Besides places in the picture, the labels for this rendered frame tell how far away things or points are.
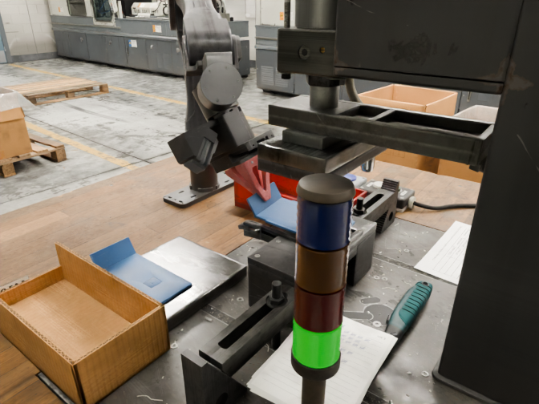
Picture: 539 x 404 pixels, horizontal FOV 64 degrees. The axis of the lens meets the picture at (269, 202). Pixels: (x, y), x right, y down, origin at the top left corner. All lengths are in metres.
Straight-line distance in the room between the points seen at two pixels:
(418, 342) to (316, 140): 0.30
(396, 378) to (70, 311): 0.45
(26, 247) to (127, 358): 0.41
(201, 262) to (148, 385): 0.23
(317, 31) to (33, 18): 11.61
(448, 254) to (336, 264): 0.54
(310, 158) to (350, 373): 0.24
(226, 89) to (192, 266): 0.28
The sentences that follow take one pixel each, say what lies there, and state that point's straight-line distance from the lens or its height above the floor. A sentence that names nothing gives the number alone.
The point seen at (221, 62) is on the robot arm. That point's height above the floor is 1.23.
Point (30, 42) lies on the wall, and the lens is 11.99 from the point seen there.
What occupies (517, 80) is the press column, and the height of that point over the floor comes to 1.24.
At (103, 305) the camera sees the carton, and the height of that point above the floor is 0.91.
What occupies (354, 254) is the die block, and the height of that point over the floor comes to 0.96.
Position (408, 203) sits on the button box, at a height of 0.92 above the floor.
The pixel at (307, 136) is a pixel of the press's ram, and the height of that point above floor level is 1.15.
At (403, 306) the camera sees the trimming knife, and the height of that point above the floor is 0.92.
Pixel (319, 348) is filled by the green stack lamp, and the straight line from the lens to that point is 0.34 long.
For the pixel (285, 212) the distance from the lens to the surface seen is 0.68.
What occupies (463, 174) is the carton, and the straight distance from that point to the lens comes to 2.91.
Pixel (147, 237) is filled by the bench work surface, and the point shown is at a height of 0.90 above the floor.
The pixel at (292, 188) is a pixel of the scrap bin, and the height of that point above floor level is 0.92.
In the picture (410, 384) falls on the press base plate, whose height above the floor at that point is 0.90.
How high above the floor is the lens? 1.30
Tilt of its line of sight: 25 degrees down
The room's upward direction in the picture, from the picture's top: straight up
